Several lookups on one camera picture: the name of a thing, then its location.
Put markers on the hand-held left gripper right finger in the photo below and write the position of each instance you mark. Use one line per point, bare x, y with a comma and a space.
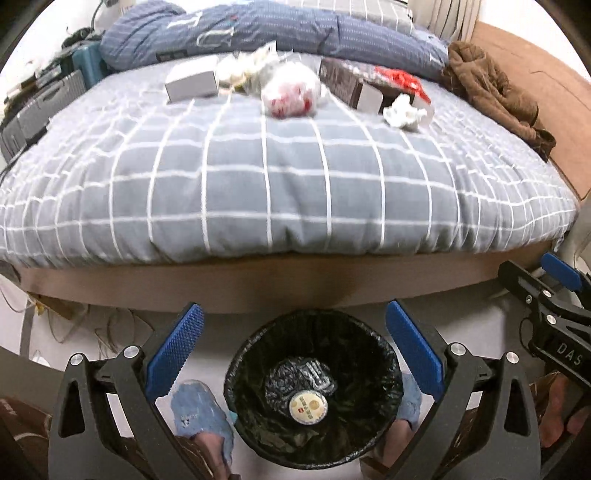
411, 346

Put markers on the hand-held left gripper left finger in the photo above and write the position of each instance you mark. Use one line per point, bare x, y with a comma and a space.
178, 346

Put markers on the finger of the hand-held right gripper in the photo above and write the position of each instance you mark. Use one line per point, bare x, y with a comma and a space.
559, 270
531, 286

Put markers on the trash bin with black liner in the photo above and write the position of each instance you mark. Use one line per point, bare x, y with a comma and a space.
369, 392

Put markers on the white tissue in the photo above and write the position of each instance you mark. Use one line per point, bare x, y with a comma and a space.
404, 113

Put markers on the red plastic bag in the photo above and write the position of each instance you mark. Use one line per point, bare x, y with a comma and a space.
397, 78

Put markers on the grey cardboard box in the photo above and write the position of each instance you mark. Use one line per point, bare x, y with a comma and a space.
191, 81

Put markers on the dark brown box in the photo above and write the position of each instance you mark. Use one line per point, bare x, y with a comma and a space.
341, 78

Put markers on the clear bag with red contents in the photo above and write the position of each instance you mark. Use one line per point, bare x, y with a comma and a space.
291, 90

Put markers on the person's right hand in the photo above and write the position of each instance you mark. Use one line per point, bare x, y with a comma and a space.
554, 410

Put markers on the blue slipper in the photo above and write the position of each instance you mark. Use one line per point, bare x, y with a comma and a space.
198, 406
411, 397

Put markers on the person's right leg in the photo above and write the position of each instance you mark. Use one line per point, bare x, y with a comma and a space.
397, 438

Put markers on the person's leg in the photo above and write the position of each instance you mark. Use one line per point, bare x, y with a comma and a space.
397, 438
214, 454

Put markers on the person's left leg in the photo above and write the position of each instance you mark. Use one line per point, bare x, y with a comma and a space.
214, 454

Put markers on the round yellow-lidded cup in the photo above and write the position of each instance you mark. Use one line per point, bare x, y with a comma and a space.
308, 408

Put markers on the wooden headboard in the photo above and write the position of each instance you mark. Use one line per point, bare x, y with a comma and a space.
554, 92

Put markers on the grey checked bed cover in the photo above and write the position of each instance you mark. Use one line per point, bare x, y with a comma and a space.
277, 184

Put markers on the brown fleece jacket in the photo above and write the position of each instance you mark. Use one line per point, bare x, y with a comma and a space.
489, 87

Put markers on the grey hard suitcase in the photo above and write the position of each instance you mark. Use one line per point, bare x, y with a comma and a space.
32, 120

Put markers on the beige pleated curtain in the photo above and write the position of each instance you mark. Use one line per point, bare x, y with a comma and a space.
448, 18

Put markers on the teal hard suitcase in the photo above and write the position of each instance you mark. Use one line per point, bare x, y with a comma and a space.
90, 62

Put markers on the grey checked pillow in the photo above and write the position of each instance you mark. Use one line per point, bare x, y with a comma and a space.
369, 11

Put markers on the blue printed duvet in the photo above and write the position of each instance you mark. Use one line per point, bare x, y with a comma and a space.
277, 27

